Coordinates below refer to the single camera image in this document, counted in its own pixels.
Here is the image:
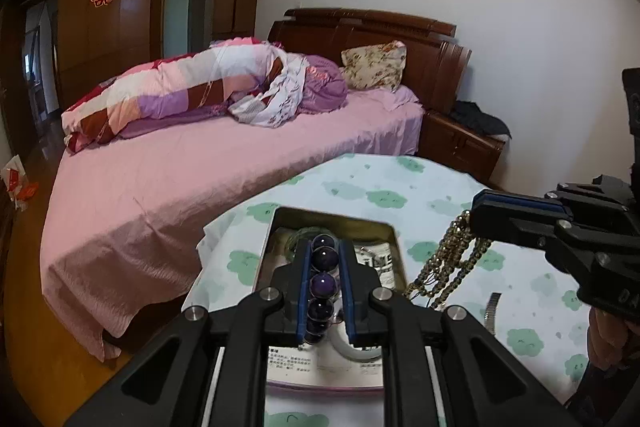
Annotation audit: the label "dark purple bead bracelet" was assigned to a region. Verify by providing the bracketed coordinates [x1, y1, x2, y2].
[301, 231, 344, 347]

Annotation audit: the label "white jade bangle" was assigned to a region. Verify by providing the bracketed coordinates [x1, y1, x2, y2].
[326, 322, 382, 363]

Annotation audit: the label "gold bead necklace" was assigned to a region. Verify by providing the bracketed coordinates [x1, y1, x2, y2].
[401, 208, 494, 312]

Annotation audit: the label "silver wristwatch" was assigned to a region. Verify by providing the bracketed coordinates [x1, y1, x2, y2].
[484, 291, 501, 336]

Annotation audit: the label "person's hand holding gripper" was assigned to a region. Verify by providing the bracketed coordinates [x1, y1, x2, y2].
[587, 308, 628, 371]

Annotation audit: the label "cloud pattern tablecloth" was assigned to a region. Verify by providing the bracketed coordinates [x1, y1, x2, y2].
[186, 154, 588, 401]

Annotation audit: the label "white instruction paper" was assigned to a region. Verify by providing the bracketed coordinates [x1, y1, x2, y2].
[267, 237, 406, 392]

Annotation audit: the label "pink tin box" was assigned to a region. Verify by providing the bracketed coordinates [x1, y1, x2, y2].
[254, 207, 400, 392]

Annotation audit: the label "wooden nightstand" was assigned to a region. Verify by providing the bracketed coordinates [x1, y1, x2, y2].
[416, 112, 506, 185]

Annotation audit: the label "black clothes on nightstand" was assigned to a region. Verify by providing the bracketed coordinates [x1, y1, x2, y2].
[448, 100, 512, 140]

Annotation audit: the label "wooden headboard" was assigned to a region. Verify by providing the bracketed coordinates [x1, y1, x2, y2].
[267, 6, 473, 118]

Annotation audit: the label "white floral cloth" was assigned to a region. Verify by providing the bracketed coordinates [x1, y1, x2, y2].
[228, 52, 308, 128]

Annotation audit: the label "purple folded blanket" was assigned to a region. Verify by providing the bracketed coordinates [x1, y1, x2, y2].
[297, 55, 348, 114]

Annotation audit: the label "floral pillow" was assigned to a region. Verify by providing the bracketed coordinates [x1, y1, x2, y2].
[341, 40, 408, 92]

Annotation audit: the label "pink bed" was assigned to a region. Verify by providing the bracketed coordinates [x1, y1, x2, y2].
[40, 90, 423, 361]

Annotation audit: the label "patchwork pink quilt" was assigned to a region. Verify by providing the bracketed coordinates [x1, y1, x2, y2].
[62, 38, 288, 154]

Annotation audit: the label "green jade bracelet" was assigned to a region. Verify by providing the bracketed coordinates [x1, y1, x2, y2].
[284, 225, 321, 260]

